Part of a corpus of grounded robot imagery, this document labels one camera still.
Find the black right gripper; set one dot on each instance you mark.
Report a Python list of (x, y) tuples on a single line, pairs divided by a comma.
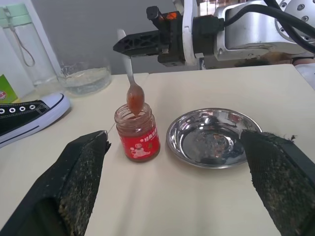
[(172, 44)]

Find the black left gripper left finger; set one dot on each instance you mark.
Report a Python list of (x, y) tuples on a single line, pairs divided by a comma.
[(73, 177)]

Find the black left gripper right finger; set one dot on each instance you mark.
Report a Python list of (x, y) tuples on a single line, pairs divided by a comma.
[(275, 177)]

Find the white plastic spoon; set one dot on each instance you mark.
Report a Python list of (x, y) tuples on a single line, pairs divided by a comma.
[(130, 71)]

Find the red label jam jar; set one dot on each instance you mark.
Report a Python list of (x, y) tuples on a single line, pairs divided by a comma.
[(137, 145)]

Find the clear glass bowl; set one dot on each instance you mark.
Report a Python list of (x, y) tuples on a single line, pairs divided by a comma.
[(83, 81)]

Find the black and white sneaker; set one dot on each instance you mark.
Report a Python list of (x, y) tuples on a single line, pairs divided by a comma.
[(19, 120)]

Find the round stainless steel plate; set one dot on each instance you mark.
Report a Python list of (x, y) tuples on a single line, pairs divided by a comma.
[(204, 140)]

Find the clear bottle with green lid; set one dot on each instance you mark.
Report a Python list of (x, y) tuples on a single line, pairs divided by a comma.
[(37, 49)]

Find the green cardboard box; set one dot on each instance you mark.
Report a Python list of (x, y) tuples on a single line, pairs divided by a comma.
[(6, 88)]

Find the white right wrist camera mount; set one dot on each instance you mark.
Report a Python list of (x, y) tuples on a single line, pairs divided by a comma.
[(188, 37)]

